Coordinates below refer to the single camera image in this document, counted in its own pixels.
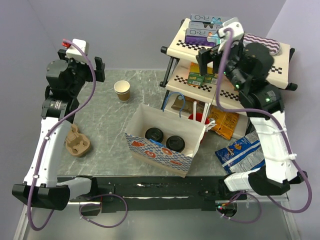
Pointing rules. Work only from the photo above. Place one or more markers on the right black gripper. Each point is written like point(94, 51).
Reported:
point(205, 56)

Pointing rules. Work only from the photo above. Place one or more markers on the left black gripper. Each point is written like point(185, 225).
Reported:
point(71, 62)

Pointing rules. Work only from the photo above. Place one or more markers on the black cup lid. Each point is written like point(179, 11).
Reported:
point(154, 134)
point(175, 143)

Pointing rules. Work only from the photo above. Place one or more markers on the paper takeout bag blue handles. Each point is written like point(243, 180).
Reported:
point(164, 139)

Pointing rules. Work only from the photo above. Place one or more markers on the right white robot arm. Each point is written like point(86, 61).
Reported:
point(266, 112)

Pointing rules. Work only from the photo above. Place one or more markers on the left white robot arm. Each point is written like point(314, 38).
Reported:
point(47, 150)

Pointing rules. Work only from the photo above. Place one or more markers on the purple R&O box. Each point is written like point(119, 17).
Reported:
point(202, 37)

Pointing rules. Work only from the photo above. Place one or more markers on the green yellow box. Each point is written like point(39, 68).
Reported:
point(210, 77)
point(194, 77)

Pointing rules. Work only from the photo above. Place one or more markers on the green yellow box far left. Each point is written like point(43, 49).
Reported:
point(194, 77)

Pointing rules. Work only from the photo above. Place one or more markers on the stack of brown paper cups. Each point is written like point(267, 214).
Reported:
point(122, 89)

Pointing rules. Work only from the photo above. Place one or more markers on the dark grey R&O box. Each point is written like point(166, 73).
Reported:
point(204, 26)

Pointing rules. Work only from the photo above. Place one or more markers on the grey R&O box top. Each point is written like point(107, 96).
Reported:
point(209, 19)

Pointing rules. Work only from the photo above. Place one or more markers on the brown snack bag under shelf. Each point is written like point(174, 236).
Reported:
point(188, 106)

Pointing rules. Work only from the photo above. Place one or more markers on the red cup with stirrers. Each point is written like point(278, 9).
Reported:
point(202, 117)

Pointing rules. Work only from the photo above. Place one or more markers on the purple wavy pouch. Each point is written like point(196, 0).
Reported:
point(273, 46)

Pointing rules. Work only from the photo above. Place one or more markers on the blue snack bag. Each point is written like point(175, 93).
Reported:
point(245, 154)

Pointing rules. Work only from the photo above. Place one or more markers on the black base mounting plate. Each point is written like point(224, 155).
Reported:
point(151, 193)

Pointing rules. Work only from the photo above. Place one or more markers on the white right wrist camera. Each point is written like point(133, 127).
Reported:
point(230, 34)

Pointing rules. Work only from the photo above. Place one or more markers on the aluminium rail frame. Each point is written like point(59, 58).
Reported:
point(226, 209)

